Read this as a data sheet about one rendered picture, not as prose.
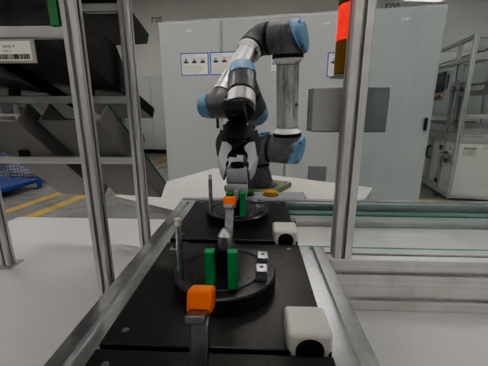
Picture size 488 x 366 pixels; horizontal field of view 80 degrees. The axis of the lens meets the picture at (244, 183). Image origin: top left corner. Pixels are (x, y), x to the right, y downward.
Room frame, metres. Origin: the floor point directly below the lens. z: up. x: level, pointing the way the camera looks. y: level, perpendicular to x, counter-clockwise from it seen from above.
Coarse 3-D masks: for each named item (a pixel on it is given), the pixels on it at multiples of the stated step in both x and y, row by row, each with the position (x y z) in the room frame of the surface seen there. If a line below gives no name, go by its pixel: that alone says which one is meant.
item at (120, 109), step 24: (0, 0) 0.50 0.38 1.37; (24, 0) 0.49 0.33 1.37; (0, 24) 0.48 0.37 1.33; (24, 24) 0.47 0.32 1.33; (48, 24) 0.46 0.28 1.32; (48, 48) 0.48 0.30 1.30; (96, 48) 0.53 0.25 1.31; (48, 72) 0.54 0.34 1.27; (96, 72) 0.53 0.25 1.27; (120, 72) 0.59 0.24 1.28
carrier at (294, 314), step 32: (160, 256) 0.44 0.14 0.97; (192, 256) 0.40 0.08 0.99; (224, 256) 0.35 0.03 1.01; (256, 256) 0.40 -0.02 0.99; (288, 256) 0.44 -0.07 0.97; (160, 288) 0.35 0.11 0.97; (224, 288) 0.32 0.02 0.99; (256, 288) 0.32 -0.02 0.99; (288, 288) 0.35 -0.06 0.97; (128, 320) 0.29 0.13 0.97; (160, 320) 0.29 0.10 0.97; (224, 320) 0.29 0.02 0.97; (256, 320) 0.29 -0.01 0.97; (288, 320) 0.26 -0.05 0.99; (320, 320) 0.26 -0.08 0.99; (224, 352) 0.25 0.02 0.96; (256, 352) 0.24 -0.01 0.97; (288, 352) 0.24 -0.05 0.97; (320, 352) 0.24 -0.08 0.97
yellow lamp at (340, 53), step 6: (336, 42) 0.50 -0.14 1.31; (342, 42) 0.48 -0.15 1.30; (336, 48) 0.49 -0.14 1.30; (342, 48) 0.48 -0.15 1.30; (336, 54) 0.49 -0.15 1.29; (342, 54) 0.48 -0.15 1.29; (336, 60) 0.49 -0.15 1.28; (342, 60) 0.48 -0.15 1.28; (336, 66) 0.49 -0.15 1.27; (342, 66) 0.48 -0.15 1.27; (336, 72) 0.49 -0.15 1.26; (342, 72) 0.48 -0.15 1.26
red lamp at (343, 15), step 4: (344, 4) 0.48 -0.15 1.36; (348, 4) 0.48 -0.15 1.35; (340, 8) 0.49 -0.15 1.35; (344, 8) 0.48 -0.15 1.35; (348, 8) 0.48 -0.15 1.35; (340, 12) 0.49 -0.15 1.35; (344, 12) 0.48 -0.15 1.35; (348, 12) 0.48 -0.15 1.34; (340, 16) 0.49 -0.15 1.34; (344, 16) 0.48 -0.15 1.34; (348, 16) 0.48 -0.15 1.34; (340, 20) 0.49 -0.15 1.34; (344, 20) 0.48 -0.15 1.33; (340, 24) 0.49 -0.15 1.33; (344, 24) 0.48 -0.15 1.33; (340, 28) 0.49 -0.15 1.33; (344, 28) 0.48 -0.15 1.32; (336, 32) 0.50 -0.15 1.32; (340, 32) 0.49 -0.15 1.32; (344, 32) 0.48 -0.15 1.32; (336, 36) 0.50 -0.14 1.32; (340, 36) 0.49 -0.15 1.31; (344, 36) 0.48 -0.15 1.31; (336, 40) 0.50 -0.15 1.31
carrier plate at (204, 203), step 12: (204, 204) 0.71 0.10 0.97; (264, 204) 0.71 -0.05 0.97; (276, 204) 0.71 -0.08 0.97; (192, 216) 0.62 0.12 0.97; (204, 216) 0.62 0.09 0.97; (276, 216) 0.62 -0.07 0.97; (288, 216) 0.62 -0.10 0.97; (192, 228) 0.56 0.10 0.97; (204, 228) 0.56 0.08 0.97; (216, 228) 0.56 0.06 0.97; (252, 228) 0.56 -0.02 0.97; (264, 228) 0.56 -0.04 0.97; (192, 240) 0.50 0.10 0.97; (204, 240) 0.50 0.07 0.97; (216, 240) 0.50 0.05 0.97; (240, 240) 0.50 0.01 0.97; (252, 240) 0.50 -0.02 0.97; (264, 240) 0.50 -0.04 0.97
